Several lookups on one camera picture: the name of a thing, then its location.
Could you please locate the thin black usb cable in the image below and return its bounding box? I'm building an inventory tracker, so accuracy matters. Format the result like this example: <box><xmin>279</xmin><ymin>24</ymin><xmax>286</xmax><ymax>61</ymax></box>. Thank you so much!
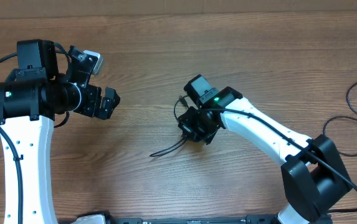
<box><xmin>149</xmin><ymin>95</ymin><xmax>191</xmax><ymax>158</ymax></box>

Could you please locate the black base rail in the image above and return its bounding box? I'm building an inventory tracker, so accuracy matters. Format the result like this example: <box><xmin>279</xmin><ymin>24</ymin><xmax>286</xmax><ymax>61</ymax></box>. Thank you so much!
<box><xmin>112</xmin><ymin>215</ymin><xmax>280</xmax><ymax>224</ymax></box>

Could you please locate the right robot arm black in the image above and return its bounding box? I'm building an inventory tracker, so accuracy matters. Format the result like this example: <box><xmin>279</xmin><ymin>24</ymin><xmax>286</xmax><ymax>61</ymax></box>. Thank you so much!
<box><xmin>178</xmin><ymin>75</ymin><xmax>352</xmax><ymax>223</ymax></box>

